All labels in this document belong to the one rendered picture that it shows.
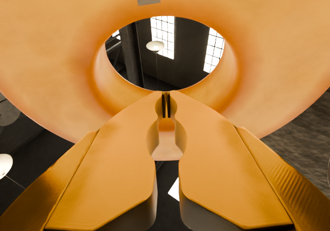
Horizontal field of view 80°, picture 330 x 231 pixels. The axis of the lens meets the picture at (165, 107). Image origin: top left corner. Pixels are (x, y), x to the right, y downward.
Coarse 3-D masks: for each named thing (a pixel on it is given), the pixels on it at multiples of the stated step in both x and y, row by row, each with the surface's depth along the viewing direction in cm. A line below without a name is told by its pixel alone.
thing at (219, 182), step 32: (192, 128) 8; (224, 128) 8; (192, 160) 7; (224, 160) 7; (192, 192) 6; (224, 192) 6; (256, 192) 6; (192, 224) 6; (224, 224) 5; (256, 224) 5; (288, 224) 5
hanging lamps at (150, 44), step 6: (150, 42) 665; (156, 42) 669; (162, 42) 662; (150, 48) 660; (156, 48) 652; (162, 48) 648; (156, 60) 693; (0, 156) 392; (6, 156) 392; (0, 162) 392; (6, 162) 392; (12, 162) 379; (0, 168) 381; (6, 168) 391; (0, 174) 390
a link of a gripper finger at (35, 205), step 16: (80, 144) 8; (64, 160) 7; (80, 160) 7; (48, 176) 6; (64, 176) 6; (32, 192) 6; (48, 192) 6; (16, 208) 5; (32, 208) 5; (48, 208) 5; (0, 224) 5; (16, 224) 5; (32, 224) 5
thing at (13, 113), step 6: (0, 96) 212; (0, 102) 219; (6, 102) 225; (0, 108) 220; (6, 108) 226; (12, 108) 233; (0, 114) 212; (6, 114) 228; (12, 114) 235; (18, 114) 242; (0, 120) 224; (6, 120) 230; (12, 120) 237
